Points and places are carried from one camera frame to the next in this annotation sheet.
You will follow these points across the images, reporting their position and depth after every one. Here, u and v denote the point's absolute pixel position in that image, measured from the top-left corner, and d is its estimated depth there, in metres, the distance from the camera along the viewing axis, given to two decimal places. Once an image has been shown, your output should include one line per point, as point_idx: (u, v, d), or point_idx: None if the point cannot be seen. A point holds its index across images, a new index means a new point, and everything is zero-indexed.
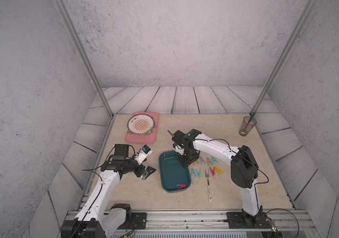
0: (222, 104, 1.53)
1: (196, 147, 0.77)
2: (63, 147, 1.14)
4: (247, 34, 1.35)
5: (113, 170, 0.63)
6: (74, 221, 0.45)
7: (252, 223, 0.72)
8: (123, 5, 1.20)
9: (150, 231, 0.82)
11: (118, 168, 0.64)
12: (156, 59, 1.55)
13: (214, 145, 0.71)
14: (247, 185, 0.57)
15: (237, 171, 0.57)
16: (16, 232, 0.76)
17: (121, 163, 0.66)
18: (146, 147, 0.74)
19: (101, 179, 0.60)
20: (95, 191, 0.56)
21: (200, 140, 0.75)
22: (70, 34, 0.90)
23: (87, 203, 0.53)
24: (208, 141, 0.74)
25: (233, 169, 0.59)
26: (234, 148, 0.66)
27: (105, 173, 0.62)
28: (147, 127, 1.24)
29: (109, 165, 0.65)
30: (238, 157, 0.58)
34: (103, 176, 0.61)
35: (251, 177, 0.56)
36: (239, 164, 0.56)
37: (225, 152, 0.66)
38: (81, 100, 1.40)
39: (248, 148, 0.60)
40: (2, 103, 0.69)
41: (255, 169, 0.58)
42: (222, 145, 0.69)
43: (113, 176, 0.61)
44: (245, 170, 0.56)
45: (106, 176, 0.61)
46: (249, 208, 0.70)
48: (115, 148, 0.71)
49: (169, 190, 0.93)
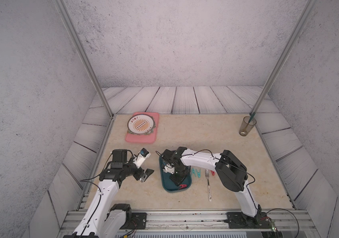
0: (222, 104, 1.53)
1: (186, 163, 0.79)
2: (63, 147, 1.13)
4: (247, 34, 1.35)
5: (112, 180, 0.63)
6: (72, 236, 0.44)
7: (253, 224, 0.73)
8: (123, 5, 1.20)
9: (150, 231, 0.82)
11: (117, 177, 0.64)
12: (156, 59, 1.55)
13: (198, 156, 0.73)
14: (239, 187, 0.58)
15: (225, 176, 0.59)
16: (16, 232, 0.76)
17: (120, 171, 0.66)
18: (144, 150, 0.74)
19: (100, 190, 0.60)
20: (94, 203, 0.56)
21: (186, 154, 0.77)
22: (70, 34, 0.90)
23: (85, 216, 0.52)
24: (192, 153, 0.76)
25: (221, 176, 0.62)
26: (216, 155, 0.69)
27: (103, 183, 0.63)
28: (146, 127, 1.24)
29: (107, 173, 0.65)
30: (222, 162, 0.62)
34: (101, 187, 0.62)
35: (241, 180, 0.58)
36: (224, 168, 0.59)
37: (209, 161, 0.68)
38: (81, 100, 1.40)
39: (230, 152, 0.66)
40: (2, 103, 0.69)
41: (242, 171, 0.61)
42: (205, 155, 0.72)
43: (112, 187, 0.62)
44: (231, 173, 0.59)
45: (105, 187, 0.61)
46: (247, 210, 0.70)
48: (113, 154, 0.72)
49: (169, 190, 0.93)
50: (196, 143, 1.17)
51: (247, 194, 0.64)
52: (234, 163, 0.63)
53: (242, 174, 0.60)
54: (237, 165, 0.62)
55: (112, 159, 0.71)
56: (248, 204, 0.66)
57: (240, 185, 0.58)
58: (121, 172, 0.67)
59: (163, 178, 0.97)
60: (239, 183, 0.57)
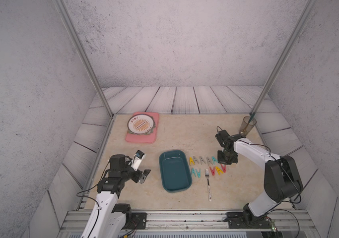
0: (222, 104, 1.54)
1: (237, 149, 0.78)
2: (63, 147, 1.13)
4: (247, 34, 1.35)
5: (110, 192, 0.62)
6: None
7: (248, 219, 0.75)
8: (123, 5, 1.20)
9: (150, 231, 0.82)
11: (115, 188, 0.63)
12: (156, 59, 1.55)
13: (253, 148, 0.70)
14: (279, 198, 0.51)
15: (271, 177, 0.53)
16: (16, 232, 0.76)
17: (118, 181, 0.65)
18: (139, 152, 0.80)
19: (98, 204, 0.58)
20: (92, 217, 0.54)
21: (242, 141, 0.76)
22: (70, 34, 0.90)
23: (84, 233, 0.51)
24: (249, 143, 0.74)
25: (266, 175, 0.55)
26: (274, 154, 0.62)
27: (101, 196, 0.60)
28: (147, 127, 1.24)
29: (105, 184, 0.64)
30: (277, 163, 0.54)
34: (99, 200, 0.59)
35: (287, 193, 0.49)
36: (274, 170, 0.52)
37: (263, 155, 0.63)
38: (81, 100, 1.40)
39: (293, 160, 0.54)
40: (2, 103, 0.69)
41: (293, 186, 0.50)
42: (263, 150, 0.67)
43: (111, 199, 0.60)
44: (280, 179, 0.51)
45: (103, 200, 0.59)
46: (254, 207, 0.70)
48: (110, 163, 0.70)
49: (169, 190, 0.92)
50: (196, 143, 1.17)
51: (273, 206, 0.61)
52: (290, 173, 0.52)
53: (294, 188, 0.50)
54: (293, 177, 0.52)
55: (110, 167, 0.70)
56: (262, 208, 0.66)
57: (284, 196, 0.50)
58: (120, 181, 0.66)
59: (162, 178, 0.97)
60: (283, 194, 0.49)
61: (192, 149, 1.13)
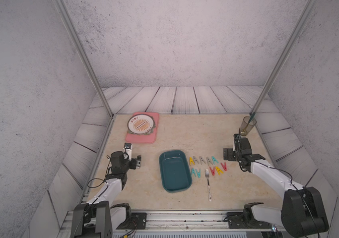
0: (222, 104, 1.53)
1: (254, 170, 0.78)
2: (63, 147, 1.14)
4: (247, 34, 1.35)
5: (117, 178, 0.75)
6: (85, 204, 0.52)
7: (247, 217, 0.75)
8: (123, 5, 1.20)
9: (150, 231, 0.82)
11: (121, 178, 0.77)
12: (156, 59, 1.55)
13: (272, 173, 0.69)
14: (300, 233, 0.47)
15: (289, 206, 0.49)
16: (16, 232, 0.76)
17: (123, 175, 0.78)
18: (128, 144, 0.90)
19: (107, 182, 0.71)
20: (102, 189, 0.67)
21: (259, 163, 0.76)
22: (70, 35, 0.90)
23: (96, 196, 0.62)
24: (268, 166, 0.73)
25: (286, 205, 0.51)
26: (296, 184, 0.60)
27: (109, 179, 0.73)
28: (147, 127, 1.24)
29: (113, 176, 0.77)
30: (298, 194, 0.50)
34: (108, 181, 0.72)
35: (307, 228, 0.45)
36: (296, 203, 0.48)
37: (283, 182, 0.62)
38: (81, 100, 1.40)
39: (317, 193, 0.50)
40: (2, 103, 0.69)
41: (317, 223, 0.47)
42: (283, 177, 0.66)
43: (119, 183, 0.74)
44: (300, 209, 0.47)
45: (111, 181, 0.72)
46: (258, 210, 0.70)
48: (111, 160, 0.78)
49: (169, 190, 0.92)
50: (196, 143, 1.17)
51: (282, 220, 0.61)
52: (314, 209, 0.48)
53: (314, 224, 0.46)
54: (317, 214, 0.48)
55: (112, 166, 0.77)
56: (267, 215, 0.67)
57: (303, 231, 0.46)
58: (123, 176, 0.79)
59: (162, 178, 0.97)
60: (302, 228, 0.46)
61: (193, 149, 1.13)
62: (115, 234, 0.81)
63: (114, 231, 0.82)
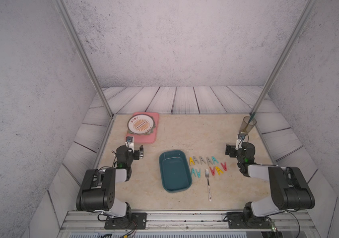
0: (222, 104, 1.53)
1: (250, 170, 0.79)
2: (63, 147, 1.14)
4: (247, 34, 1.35)
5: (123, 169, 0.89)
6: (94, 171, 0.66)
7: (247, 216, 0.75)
8: (123, 5, 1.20)
9: (150, 231, 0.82)
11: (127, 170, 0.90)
12: (156, 59, 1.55)
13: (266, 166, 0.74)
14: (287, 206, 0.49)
15: (275, 182, 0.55)
16: (16, 232, 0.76)
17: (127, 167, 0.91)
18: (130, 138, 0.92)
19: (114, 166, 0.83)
20: None
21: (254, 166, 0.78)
22: (70, 34, 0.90)
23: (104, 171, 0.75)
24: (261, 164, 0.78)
25: (272, 183, 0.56)
26: None
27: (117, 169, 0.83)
28: (146, 127, 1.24)
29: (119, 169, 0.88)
30: (281, 170, 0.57)
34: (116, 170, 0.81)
35: (292, 198, 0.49)
36: (278, 175, 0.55)
37: None
38: (81, 100, 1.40)
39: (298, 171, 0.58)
40: (2, 104, 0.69)
41: (301, 197, 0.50)
42: None
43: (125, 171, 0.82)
44: (284, 183, 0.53)
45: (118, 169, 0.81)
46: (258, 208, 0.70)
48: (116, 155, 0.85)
49: (169, 190, 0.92)
50: (196, 143, 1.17)
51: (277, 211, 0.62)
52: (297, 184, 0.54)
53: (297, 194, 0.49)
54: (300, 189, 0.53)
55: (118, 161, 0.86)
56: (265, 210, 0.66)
57: (289, 204, 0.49)
58: (128, 169, 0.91)
59: (162, 178, 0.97)
60: (287, 199, 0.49)
61: (193, 149, 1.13)
62: (115, 234, 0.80)
63: (114, 231, 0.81)
